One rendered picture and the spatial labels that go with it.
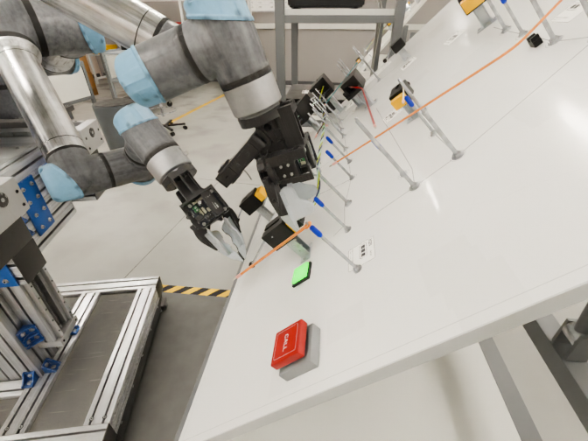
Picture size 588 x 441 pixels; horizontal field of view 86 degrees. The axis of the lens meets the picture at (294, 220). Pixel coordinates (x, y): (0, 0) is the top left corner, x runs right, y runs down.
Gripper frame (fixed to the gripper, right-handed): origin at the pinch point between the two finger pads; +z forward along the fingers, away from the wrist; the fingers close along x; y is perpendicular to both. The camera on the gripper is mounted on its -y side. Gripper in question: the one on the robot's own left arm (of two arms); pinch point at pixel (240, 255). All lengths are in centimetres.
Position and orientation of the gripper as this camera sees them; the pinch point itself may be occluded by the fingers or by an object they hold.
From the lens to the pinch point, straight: 65.8
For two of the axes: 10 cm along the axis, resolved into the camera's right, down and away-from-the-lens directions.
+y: 2.2, -1.4, -9.7
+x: 7.6, -6.0, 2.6
